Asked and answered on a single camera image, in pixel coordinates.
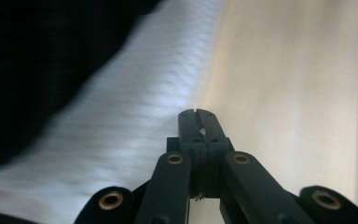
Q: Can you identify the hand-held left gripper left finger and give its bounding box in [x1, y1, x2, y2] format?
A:
[133, 108, 206, 224]

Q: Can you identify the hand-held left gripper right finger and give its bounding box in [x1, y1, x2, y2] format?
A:
[195, 108, 315, 224]

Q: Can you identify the white mesh laundry bag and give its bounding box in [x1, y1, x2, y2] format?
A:
[0, 0, 228, 224]

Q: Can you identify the black cloth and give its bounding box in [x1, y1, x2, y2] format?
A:
[0, 0, 163, 173]

